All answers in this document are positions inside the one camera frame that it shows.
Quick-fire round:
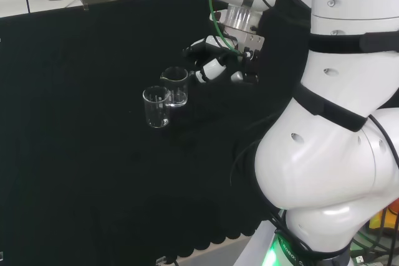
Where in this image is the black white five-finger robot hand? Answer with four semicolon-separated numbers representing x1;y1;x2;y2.
182;36;261;85

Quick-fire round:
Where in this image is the clear glass beaker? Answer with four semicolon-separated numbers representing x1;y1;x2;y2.
142;85;171;129
160;66;189;108

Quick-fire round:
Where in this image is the black bench cloth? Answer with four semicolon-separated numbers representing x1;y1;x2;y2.
0;0;300;266

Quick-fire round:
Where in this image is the yellow stop button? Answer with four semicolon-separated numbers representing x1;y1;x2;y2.
369;205;399;236

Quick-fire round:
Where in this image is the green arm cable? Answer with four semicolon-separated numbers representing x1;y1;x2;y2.
207;0;248;57

